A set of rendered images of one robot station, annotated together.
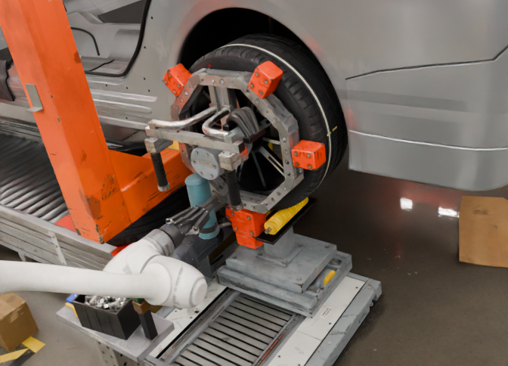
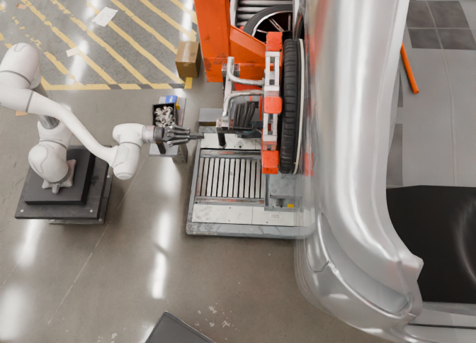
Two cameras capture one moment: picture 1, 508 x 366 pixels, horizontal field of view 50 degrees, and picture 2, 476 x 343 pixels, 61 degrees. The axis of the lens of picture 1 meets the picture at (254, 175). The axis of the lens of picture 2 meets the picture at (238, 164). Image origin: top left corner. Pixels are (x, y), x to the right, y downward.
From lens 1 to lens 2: 156 cm
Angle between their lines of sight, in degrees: 50
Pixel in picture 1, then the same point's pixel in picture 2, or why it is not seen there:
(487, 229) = not seen: hidden behind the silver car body
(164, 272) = (112, 157)
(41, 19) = not seen: outside the picture
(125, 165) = (241, 53)
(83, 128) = (212, 23)
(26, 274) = (57, 115)
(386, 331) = (287, 255)
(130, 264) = (121, 135)
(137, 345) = (155, 149)
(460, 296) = not seen: hidden behind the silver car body
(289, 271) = (278, 181)
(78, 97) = (214, 6)
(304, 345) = (243, 216)
